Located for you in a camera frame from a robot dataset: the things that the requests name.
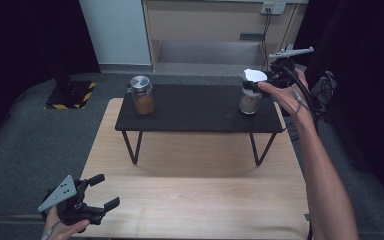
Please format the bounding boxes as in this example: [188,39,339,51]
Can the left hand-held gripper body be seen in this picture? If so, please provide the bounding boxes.
[37,174,106,226]

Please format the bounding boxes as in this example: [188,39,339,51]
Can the white cabinet panel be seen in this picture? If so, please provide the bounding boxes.
[78,0,153,67]

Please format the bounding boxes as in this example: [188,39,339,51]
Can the person's right hand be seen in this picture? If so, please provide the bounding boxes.
[257,67,315,127]

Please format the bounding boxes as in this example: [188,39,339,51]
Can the black cables from socket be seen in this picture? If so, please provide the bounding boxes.
[258,7,298,73]

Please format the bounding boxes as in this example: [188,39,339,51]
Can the grey box on desk frame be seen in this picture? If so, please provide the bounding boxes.
[239,32,265,42]

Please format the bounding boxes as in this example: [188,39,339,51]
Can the wooden desk frame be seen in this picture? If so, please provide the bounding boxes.
[141,0,310,74]

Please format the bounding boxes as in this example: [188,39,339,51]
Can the bundle of grey cables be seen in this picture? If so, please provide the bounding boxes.
[311,70,338,114]

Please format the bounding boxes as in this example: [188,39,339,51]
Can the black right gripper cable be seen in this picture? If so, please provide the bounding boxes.
[281,65,320,134]

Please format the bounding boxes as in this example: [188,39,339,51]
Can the black stand base striped tape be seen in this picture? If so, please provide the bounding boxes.
[43,79,97,111]

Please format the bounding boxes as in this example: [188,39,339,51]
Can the glass jar with metal lid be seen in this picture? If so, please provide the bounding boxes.
[126,75,156,116]

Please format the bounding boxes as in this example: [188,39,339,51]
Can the glass jar with white lid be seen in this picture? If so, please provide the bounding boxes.
[238,68,269,116]

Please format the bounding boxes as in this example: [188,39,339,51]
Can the black rack with wire legs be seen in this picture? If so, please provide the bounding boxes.
[114,83,284,167]

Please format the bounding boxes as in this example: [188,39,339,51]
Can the white wall socket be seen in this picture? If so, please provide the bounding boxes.
[260,1,287,16]

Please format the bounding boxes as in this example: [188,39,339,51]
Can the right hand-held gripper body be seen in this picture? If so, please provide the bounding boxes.
[263,46,315,90]

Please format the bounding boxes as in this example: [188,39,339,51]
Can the person's left hand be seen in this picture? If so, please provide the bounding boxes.
[41,205,91,240]

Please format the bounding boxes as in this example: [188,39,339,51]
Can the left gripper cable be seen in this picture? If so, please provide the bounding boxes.
[41,219,63,240]

